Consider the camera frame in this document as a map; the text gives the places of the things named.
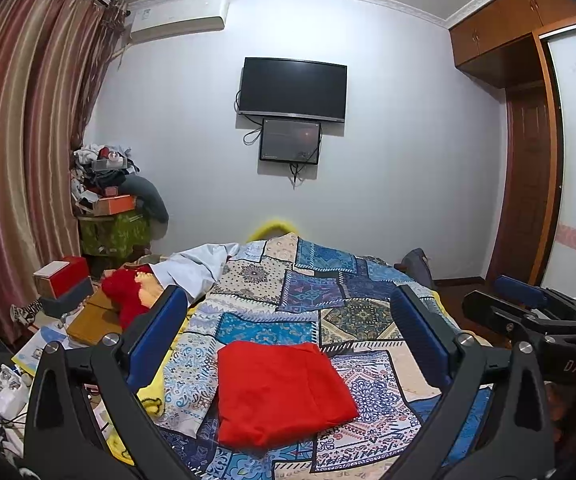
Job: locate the grey box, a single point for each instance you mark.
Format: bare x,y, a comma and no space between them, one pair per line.
73,297

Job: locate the grey backpack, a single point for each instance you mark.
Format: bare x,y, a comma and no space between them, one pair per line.
417,267

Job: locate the red plush toy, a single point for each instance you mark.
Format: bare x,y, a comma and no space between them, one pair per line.
123,292

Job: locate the orange box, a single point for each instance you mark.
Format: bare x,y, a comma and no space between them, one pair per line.
115,205

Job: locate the yellow blanket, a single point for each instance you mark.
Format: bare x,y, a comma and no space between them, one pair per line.
150,401

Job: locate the striped brown curtain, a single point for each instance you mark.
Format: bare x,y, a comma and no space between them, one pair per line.
23,135

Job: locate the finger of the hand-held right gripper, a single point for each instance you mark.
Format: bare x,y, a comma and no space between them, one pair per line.
522,291
497,317

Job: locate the white plastic item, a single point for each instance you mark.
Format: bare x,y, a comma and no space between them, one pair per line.
5,387

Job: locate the wooden overhead cabinet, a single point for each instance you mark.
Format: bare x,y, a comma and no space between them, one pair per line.
502,25

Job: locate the red and white box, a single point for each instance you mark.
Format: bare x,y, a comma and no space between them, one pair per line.
63,275

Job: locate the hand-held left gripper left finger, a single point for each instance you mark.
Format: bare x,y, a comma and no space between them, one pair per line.
160,330

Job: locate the brown cardboard box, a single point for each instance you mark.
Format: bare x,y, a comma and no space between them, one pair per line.
95,320

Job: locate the striped sock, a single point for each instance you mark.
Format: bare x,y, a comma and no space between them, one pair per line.
25,311

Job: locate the white air conditioner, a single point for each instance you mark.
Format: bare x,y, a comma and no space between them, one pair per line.
178,20

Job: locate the small black wall monitor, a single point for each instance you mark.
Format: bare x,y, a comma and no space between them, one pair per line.
290,141

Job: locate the red zip jacket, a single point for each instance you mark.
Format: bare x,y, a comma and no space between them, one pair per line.
278,390

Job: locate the white booklet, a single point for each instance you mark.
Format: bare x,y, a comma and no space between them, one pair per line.
40,350

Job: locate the black wall television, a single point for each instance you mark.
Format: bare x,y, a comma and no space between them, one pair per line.
293,87

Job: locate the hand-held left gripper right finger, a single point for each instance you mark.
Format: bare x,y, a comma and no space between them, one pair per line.
422,340

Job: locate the blue patchwork blanket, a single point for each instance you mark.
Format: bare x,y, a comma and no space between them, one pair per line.
318,280

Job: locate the yellow fluffy cushion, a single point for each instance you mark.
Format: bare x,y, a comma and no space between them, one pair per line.
273,227

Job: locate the pile of clothes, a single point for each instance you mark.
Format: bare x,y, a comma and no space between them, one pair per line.
100,167

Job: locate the white cloth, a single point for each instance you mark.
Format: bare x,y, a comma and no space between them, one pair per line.
188,267

